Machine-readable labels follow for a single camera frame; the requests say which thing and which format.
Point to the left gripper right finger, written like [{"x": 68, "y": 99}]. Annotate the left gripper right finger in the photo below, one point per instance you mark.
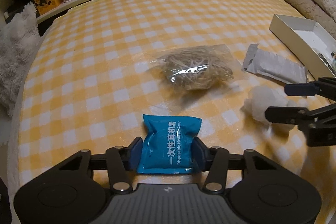
[{"x": 212, "y": 160}]

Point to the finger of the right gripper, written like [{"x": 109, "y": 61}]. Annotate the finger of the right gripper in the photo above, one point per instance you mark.
[
  {"x": 309, "y": 89},
  {"x": 289, "y": 115}
]

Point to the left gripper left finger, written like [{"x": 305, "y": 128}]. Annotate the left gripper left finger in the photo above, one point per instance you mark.
[{"x": 119, "y": 161}]

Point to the white fluffy plush toy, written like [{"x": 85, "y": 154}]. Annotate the white fluffy plush toy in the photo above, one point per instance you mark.
[{"x": 262, "y": 97}]

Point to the grey foil pouch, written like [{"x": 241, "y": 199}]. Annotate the grey foil pouch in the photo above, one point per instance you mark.
[{"x": 273, "y": 66}]

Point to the blue headphone cover packet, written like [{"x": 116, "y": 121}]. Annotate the blue headphone cover packet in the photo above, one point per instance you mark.
[{"x": 167, "y": 146}]

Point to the bag of beige cords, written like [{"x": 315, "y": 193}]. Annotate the bag of beige cords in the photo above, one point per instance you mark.
[{"x": 189, "y": 69}]

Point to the blue floral fabric pouch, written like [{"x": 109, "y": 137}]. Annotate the blue floral fabric pouch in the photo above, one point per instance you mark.
[{"x": 333, "y": 64}]

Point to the white shallow cardboard box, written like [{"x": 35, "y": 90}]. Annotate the white shallow cardboard box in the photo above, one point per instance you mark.
[{"x": 308, "y": 41}]

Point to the brown quilted blanket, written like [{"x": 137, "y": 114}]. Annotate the brown quilted blanket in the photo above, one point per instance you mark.
[{"x": 309, "y": 9}]

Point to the yellow checkered blanket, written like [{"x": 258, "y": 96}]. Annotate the yellow checkered blanket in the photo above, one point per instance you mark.
[{"x": 94, "y": 77}]

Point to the white fluffy cushion left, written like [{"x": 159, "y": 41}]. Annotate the white fluffy cushion left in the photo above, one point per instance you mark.
[{"x": 19, "y": 39}]

